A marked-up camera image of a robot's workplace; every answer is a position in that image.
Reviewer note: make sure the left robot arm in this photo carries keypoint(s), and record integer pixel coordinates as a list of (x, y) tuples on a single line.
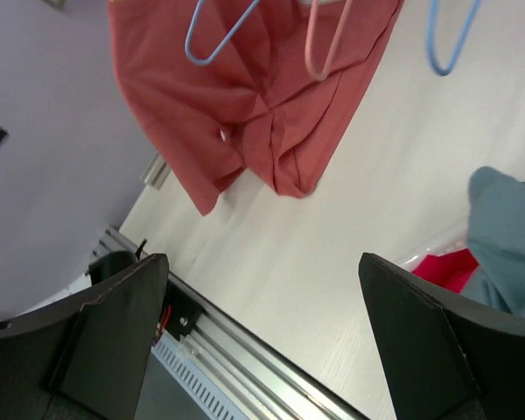
[(112, 254)]

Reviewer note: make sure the red t shirt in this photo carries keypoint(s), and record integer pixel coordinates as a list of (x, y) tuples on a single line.
[(450, 271)]

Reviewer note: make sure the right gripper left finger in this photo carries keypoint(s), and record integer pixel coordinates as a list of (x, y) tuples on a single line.
[(84, 356)]

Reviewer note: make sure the dusty pink garment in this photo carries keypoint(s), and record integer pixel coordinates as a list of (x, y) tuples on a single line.
[(222, 87)]

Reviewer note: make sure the white plastic basket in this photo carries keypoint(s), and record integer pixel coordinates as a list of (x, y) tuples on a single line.
[(450, 239)]

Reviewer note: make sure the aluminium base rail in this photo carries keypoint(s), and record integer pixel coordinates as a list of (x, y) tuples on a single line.
[(257, 378)]

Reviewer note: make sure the white slotted cable duct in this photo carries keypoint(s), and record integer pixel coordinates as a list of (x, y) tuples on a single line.
[(207, 395)]

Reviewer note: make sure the grey t shirt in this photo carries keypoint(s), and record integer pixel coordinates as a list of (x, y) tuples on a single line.
[(496, 239)]

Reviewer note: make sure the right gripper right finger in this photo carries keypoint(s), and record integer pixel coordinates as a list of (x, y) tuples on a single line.
[(444, 356)]

